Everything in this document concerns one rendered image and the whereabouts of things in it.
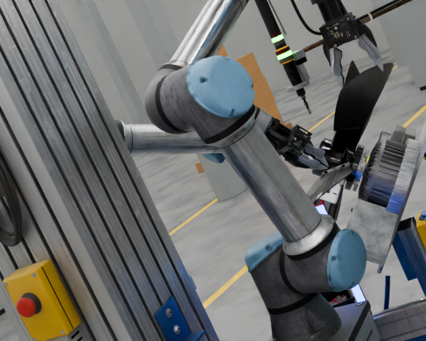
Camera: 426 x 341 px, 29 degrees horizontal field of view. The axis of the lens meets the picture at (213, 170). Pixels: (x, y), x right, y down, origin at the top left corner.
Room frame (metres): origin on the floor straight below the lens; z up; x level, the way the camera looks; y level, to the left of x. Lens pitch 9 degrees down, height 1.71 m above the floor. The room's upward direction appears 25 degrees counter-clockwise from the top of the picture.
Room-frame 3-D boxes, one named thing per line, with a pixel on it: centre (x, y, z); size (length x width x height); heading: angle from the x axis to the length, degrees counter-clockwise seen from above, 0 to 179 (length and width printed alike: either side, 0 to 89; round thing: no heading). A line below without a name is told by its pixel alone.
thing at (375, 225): (2.31, -0.34, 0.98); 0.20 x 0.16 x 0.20; 70
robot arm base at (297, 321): (1.66, -0.04, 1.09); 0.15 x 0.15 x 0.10
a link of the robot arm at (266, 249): (1.65, -0.04, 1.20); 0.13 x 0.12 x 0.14; 42
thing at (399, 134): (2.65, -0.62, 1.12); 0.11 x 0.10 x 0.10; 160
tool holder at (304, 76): (2.37, -0.34, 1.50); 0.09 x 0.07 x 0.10; 105
